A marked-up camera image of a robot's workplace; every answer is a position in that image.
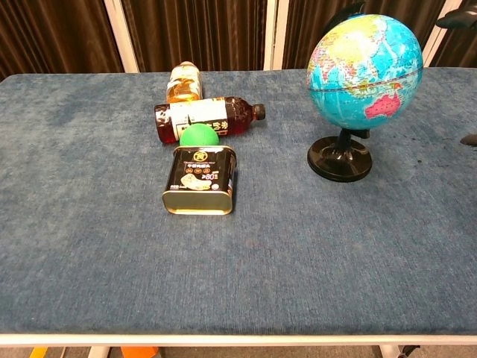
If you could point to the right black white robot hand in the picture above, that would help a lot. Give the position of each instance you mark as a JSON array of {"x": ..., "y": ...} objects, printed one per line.
[{"x": 462, "y": 16}]

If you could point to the light tea plastic bottle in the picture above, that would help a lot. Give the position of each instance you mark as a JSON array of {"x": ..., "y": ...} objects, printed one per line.
[{"x": 184, "y": 85}]

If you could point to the brown pleated curtain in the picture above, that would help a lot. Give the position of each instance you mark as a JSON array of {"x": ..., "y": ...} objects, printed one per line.
[
  {"x": 460, "y": 48},
  {"x": 201, "y": 33},
  {"x": 302, "y": 30},
  {"x": 56, "y": 33}
]

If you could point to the blue fabric table cover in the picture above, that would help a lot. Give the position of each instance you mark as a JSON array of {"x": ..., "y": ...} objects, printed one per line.
[{"x": 261, "y": 261}]

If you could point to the blue globe on black stand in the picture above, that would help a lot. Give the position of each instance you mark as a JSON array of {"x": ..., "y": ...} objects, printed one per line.
[{"x": 365, "y": 71}]

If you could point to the black gold rectangular tin can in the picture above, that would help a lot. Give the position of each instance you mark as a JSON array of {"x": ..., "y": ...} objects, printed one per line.
[{"x": 201, "y": 179}]

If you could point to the green ball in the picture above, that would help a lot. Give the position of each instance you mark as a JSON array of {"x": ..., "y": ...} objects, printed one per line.
[{"x": 199, "y": 136}]

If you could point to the orange plastic piece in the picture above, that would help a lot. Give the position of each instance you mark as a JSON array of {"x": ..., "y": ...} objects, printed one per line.
[
  {"x": 39, "y": 352},
  {"x": 139, "y": 352}
]

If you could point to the dark tea plastic bottle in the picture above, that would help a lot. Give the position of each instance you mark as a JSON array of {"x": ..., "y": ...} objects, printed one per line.
[{"x": 208, "y": 112}]

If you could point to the white partition frame post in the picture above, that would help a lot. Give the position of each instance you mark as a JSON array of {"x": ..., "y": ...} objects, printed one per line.
[
  {"x": 436, "y": 37},
  {"x": 121, "y": 37},
  {"x": 275, "y": 33}
]

